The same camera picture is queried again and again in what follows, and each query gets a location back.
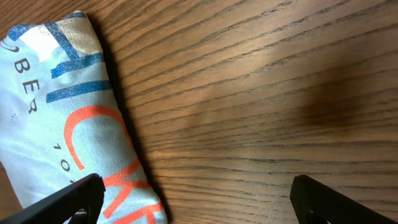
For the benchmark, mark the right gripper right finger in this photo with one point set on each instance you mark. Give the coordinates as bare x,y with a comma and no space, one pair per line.
314,202

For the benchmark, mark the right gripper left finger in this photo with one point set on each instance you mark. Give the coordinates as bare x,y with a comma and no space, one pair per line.
79,202

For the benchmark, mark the light blue t-shirt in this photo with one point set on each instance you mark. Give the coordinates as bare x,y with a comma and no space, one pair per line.
60,121

